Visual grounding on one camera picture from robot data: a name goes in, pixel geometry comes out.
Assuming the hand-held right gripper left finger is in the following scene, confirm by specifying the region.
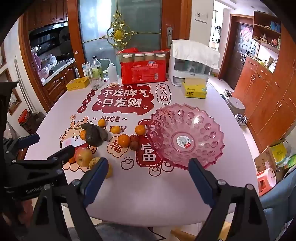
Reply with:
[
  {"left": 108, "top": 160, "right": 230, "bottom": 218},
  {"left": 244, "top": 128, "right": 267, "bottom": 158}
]
[{"left": 30, "top": 158, "right": 109, "bottom": 241}]

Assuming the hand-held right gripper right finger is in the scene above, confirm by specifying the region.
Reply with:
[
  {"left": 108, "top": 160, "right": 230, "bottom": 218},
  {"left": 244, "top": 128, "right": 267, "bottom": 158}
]
[{"left": 188, "top": 158, "right": 271, "bottom": 241}]

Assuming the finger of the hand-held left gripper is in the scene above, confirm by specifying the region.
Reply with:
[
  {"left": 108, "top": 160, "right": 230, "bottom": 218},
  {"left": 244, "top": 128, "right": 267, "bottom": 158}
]
[
  {"left": 9, "top": 145, "right": 75, "bottom": 179},
  {"left": 3, "top": 134, "right": 40, "bottom": 163}
]

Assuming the yellow citrus fruit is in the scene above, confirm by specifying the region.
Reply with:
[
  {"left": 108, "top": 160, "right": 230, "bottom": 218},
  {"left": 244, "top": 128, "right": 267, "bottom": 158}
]
[{"left": 105, "top": 163, "right": 114, "bottom": 179}]

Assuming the red apple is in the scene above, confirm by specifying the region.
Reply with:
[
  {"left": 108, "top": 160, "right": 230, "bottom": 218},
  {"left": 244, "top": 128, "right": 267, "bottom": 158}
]
[{"left": 73, "top": 146, "right": 93, "bottom": 167}]

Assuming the yellow spotted pear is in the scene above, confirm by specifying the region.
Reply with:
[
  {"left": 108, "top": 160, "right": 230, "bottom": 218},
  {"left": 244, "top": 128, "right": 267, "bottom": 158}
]
[{"left": 89, "top": 157, "right": 102, "bottom": 169}]

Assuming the dark green avocado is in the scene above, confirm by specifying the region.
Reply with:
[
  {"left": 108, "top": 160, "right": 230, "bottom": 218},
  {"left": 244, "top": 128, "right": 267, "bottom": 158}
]
[{"left": 85, "top": 128, "right": 103, "bottom": 147}]

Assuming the dark overripe banana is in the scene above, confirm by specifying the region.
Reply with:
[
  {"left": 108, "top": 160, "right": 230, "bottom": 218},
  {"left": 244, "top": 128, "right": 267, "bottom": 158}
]
[{"left": 81, "top": 123, "right": 108, "bottom": 141}]

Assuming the pink plastic fruit bowl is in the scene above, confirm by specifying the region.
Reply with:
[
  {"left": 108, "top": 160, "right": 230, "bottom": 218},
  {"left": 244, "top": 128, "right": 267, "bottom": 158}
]
[{"left": 145, "top": 103, "right": 225, "bottom": 171}]

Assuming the red lidded container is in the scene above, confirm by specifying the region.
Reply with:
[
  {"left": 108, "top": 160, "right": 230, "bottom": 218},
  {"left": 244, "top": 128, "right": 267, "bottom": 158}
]
[{"left": 18, "top": 110, "right": 33, "bottom": 127}]

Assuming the wooden framed board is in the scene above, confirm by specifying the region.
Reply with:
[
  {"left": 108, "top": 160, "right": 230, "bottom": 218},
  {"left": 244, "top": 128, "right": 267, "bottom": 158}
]
[{"left": 7, "top": 70, "right": 22, "bottom": 116}]

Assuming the wooden kitchen base cabinet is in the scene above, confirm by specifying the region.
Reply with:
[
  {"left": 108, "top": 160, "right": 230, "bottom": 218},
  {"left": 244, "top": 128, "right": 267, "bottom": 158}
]
[{"left": 43, "top": 58, "right": 79, "bottom": 100}]

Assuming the pink plastic stool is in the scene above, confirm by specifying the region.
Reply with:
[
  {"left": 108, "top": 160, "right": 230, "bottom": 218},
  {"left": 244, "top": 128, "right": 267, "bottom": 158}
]
[{"left": 257, "top": 167, "right": 281, "bottom": 197}]

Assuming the brown cardboard box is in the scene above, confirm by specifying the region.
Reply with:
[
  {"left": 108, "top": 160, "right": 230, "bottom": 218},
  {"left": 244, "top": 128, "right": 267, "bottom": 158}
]
[{"left": 254, "top": 139, "right": 296, "bottom": 176}]

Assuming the yellow cardboard box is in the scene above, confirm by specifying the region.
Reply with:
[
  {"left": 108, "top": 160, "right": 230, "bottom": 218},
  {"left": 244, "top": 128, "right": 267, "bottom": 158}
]
[{"left": 66, "top": 77, "right": 90, "bottom": 91}]

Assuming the clear glass cup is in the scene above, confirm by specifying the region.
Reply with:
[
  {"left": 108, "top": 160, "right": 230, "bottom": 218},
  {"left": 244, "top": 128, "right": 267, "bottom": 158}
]
[{"left": 88, "top": 75, "right": 102, "bottom": 91}]

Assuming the white sneaker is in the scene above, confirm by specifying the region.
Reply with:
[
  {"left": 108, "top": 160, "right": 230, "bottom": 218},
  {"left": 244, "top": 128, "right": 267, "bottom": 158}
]
[{"left": 235, "top": 113, "right": 248, "bottom": 126}]

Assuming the blue fabric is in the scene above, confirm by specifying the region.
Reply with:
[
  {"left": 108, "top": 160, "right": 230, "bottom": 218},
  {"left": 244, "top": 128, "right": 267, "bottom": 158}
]
[{"left": 259, "top": 171, "right": 296, "bottom": 232}]

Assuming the pink plastic bag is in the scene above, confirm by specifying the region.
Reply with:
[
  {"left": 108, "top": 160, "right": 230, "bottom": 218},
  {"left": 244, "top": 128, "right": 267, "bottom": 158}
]
[{"left": 31, "top": 46, "right": 50, "bottom": 78}]

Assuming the yellow green package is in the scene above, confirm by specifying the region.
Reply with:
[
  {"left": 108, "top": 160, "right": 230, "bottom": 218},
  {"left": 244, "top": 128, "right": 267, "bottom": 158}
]
[{"left": 270, "top": 142, "right": 288, "bottom": 165}]

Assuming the white stool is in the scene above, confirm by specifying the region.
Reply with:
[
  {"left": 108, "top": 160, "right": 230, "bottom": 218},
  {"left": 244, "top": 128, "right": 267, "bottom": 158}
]
[{"left": 225, "top": 97, "right": 246, "bottom": 115}]

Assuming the small white carton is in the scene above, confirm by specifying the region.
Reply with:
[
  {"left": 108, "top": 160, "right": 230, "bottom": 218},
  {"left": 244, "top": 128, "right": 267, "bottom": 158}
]
[{"left": 82, "top": 61, "right": 93, "bottom": 78}]

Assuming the clear bottle with green label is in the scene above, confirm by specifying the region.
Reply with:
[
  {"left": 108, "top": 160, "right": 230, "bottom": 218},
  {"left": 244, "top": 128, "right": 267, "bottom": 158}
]
[{"left": 91, "top": 56, "right": 102, "bottom": 80}]

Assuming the yellow tissue box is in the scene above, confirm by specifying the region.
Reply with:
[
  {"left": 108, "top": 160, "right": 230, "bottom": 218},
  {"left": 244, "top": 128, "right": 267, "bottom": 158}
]
[{"left": 181, "top": 77, "right": 207, "bottom": 100}]

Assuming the white squeeze wash bottle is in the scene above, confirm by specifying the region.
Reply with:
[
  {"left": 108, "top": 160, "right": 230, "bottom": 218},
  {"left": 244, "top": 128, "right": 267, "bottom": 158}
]
[{"left": 99, "top": 58, "right": 118, "bottom": 82}]

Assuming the wooden sideboard cabinet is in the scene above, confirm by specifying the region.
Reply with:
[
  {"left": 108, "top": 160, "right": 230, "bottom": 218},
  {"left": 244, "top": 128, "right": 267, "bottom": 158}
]
[{"left": 232, "top": 10, "right": 296, "bottom": 153}]

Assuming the red paper cup package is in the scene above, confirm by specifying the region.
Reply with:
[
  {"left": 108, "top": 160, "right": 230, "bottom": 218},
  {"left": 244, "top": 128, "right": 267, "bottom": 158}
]
[{"left": 117, "top": 47, "right": 168, "bottom": 85}]

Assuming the black range hood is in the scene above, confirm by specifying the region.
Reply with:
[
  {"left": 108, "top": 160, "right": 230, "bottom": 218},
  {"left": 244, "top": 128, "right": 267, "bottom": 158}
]
[{"left": 29, "top": 22, "right": 68, "bottom": 36}]

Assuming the white countertop dispenser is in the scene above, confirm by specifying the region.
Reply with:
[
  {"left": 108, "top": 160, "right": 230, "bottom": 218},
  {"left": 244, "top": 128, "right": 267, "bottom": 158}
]
[{"left": 168, "top": 39, "right": 212, "bottom": 86}]

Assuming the gold door ornament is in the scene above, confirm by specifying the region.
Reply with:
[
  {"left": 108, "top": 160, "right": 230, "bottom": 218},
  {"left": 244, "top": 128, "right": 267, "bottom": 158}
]
[{"left": 100, "top": 10, "right": 162, "bottom": 50}]

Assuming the white cloth cover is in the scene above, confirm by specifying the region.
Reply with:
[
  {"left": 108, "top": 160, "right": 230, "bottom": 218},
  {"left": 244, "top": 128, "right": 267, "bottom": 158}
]
[{"left": 172, "top": 39, "right": 220, "bottom": 70}]

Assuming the dark wooden entrance door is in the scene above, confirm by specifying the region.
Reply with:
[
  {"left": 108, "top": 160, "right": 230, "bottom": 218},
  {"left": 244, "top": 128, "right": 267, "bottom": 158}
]
[{"left": 231, "top": 22, "right": 253, "bottom": 80}]

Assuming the red door decoration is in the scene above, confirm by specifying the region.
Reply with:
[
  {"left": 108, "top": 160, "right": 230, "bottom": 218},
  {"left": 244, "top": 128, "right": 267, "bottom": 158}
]
[{"left": 240, "top": 25, "right": 251, "bottom": 43}]

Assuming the long silver handle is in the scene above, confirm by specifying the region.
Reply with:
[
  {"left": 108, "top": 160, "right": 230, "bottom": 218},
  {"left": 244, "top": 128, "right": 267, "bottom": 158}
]
[{"left": 14, "top": 56, "right": 31, "bottom": 112}]

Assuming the wooden kitchen wall cabinet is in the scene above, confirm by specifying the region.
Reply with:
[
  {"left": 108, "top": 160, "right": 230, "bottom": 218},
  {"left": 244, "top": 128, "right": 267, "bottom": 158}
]
[{"left": 28, "top": 0, "right": 68, "bottom": 30}]

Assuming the white wall switch panel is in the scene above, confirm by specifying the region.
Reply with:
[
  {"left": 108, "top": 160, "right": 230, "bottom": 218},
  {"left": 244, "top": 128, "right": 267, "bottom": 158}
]
[{"left": 194, "top": 10, "right": 208, "bottom": 23}]

